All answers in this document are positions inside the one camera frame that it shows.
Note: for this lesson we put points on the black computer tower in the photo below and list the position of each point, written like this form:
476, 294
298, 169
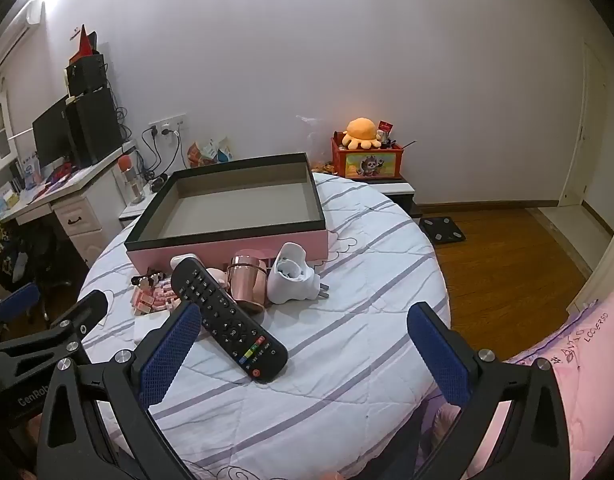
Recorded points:
94, 127

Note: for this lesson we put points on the round pink object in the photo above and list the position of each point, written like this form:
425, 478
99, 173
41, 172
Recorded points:
218, 277

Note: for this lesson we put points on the white air conditioner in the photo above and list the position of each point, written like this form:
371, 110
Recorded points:
12, 35

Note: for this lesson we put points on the colourful snack packets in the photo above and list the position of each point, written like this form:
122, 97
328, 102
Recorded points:
209, 152

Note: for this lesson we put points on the black bathroom scale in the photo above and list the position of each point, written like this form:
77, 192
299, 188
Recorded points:
442, 230

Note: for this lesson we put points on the orange octopus plush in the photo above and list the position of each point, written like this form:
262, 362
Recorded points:
362, 132

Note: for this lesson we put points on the black remote control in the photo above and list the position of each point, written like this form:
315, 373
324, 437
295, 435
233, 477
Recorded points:
227, 315

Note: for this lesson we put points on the black computer monitor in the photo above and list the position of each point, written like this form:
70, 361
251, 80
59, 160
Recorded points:
49, 132

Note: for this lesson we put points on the pink box with black rim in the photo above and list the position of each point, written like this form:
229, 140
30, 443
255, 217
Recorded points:
212, 252

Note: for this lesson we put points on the pile of pink blocks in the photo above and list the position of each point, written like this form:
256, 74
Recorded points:
154, 300

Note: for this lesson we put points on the clear plastic bag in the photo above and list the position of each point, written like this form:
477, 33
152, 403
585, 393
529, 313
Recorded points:
314, 132

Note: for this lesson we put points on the red printed toy box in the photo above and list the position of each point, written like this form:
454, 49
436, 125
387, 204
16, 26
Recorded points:
369, 165

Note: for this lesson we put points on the white plug adapter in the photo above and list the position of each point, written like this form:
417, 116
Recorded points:
287, 285

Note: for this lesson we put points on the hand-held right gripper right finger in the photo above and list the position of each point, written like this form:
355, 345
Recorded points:
439, 355

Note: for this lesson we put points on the rose gold metal cup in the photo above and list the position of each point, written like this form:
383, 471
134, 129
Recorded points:
247, 280

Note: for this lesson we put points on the small white case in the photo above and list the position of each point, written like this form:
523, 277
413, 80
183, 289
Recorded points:
179, 261

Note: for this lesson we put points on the white door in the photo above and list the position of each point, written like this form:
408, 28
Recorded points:
584, 135

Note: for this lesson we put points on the clear bottle with red cap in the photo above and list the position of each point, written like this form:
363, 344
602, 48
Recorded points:
132, 182

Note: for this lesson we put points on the black hair clip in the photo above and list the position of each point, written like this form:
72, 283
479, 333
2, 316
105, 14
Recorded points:
147, 278

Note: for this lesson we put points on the white and black nightstand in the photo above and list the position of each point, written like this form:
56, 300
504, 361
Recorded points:
399, 190

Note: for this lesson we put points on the black office chair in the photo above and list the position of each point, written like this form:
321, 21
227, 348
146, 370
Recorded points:
32, 255

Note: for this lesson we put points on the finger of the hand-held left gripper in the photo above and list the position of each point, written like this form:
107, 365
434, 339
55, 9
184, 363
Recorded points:
19, 300
87, 307

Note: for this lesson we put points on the white low side table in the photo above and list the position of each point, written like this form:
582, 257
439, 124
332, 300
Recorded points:
134, 210

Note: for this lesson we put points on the white wall socket strip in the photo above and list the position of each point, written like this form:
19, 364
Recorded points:
167, 124

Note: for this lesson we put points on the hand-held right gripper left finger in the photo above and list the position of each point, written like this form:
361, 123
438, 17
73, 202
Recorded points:
167, 355

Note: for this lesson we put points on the white desk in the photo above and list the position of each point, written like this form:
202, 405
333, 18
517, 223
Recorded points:
77, 215

